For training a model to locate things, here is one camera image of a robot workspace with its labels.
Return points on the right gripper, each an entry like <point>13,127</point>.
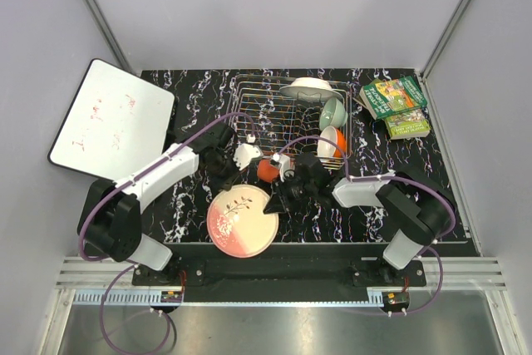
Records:
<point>275,204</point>

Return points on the pink plate with twig motif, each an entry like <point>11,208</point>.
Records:
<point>237,224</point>

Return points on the upper green book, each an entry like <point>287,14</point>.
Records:
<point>390,98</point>

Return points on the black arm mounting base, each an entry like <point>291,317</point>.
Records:
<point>283,273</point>

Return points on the white scalloped plate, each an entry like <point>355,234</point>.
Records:
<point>309,89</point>

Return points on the lower green book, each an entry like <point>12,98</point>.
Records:
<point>407,125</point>

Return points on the green book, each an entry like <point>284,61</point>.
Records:
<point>407,125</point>
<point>390,98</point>

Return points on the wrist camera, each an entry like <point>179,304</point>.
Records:
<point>282,164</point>
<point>245,154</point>

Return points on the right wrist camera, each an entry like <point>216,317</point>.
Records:
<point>282,164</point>

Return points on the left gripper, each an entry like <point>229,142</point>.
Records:
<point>224,183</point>

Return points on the white dry-erase board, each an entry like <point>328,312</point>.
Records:
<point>116,124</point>

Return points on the pale green bowl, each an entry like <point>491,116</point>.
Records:
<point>333,114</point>

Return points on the chrome wire dish rack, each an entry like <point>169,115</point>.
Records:
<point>280,119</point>

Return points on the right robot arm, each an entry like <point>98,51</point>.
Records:
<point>422,211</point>

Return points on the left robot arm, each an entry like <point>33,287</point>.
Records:
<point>111,220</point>

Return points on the orange mug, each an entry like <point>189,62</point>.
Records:
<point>266,171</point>

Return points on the white and orange bowl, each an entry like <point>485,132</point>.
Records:
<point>331,144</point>

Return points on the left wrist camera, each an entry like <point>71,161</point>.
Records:
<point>245,154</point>

